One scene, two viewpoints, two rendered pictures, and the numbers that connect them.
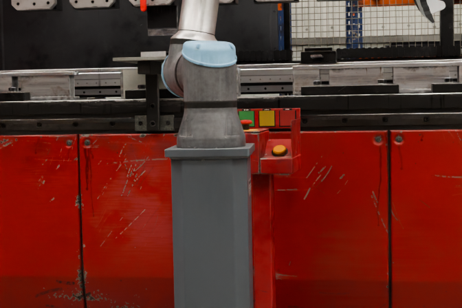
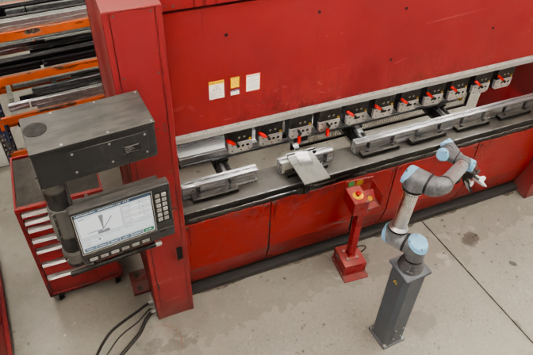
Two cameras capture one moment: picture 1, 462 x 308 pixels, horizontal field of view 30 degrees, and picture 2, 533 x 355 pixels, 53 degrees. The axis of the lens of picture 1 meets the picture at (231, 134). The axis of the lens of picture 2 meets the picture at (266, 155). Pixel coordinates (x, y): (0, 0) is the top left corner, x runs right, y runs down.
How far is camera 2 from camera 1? 3.12 m
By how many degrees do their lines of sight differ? 49
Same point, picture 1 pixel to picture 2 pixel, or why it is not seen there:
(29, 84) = (235, 180)
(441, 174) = not seen: hidden behind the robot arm
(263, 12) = not seen: hidden behind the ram
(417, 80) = (402, 137)
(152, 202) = (301, 214)
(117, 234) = (285, 228)
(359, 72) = (381, 139)
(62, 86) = (251, 177)
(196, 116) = (416, 267)
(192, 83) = (416, 259)
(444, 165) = not seen: hidden behind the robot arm
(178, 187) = (406, 287)
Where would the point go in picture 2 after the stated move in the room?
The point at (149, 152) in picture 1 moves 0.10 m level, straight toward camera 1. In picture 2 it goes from (302, 199) to (312, 208)
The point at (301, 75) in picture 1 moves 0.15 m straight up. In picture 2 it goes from (358, 146) to (362, 129)
